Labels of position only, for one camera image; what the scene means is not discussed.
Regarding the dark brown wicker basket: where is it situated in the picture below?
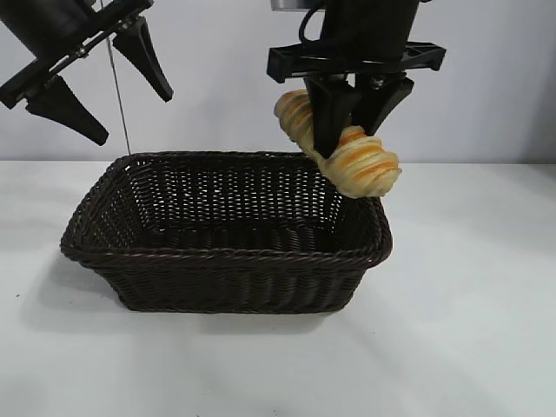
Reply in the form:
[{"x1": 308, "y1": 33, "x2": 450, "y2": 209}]
[{"x1": 59, "y1": 150, "x2": 394, "y2": 314}]

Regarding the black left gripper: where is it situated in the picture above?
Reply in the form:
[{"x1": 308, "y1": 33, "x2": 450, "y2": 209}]
[{"x1": 0, "y1": 0, "x2": 175, "y2": 146}]

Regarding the thin metal pole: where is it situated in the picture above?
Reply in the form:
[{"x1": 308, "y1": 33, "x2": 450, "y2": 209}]
[{"x1": 103, "y1": 34, "x2": 132, "y2": 156}]

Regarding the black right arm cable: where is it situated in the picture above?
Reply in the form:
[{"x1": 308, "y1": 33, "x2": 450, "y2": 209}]
[{"x1": 298, "y1": 6, "x2": 327, "y2": 44}]

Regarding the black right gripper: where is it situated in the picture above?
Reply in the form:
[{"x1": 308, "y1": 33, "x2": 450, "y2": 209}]
[{"x1": 267, "y1": 0, "x2": 447, "y2": 160}]

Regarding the silver metal plate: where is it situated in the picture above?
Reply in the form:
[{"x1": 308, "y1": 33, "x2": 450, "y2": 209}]
[{"x1": 269, "y1": 0, "x2": 314, "y2": 12}]

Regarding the long striped twisted bread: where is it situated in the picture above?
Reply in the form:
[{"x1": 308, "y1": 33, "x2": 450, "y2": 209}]
[{"x1": 273, "y1": 89, "x2": 403, "y2": 200}]

